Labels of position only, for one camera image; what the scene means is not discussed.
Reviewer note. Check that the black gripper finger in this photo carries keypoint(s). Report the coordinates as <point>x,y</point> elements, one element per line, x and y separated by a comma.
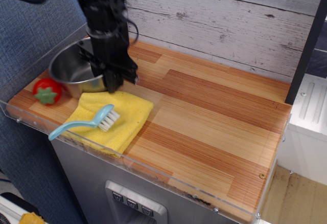
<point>98,68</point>
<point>113,80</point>

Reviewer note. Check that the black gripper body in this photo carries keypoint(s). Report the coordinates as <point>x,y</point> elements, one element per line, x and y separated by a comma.
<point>112,49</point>

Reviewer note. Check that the silver metal pot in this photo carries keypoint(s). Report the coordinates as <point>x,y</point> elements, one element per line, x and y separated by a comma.
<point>72,70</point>

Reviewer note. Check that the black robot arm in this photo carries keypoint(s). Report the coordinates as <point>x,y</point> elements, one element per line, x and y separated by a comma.
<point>104,15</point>

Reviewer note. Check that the red toy strawberry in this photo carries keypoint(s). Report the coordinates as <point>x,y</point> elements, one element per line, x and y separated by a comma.
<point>47,91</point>

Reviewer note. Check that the light blue scrub brush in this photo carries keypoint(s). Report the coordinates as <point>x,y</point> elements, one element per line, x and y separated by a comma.
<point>104,120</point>

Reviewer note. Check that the silver toy fridge cabinet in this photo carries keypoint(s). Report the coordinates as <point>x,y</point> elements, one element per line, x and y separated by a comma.
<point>111,190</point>

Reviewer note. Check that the black and yellow object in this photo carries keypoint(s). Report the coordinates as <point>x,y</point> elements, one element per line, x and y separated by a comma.
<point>27,218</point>

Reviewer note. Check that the white toy sink counter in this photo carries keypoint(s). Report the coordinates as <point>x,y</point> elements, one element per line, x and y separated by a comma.
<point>303,146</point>

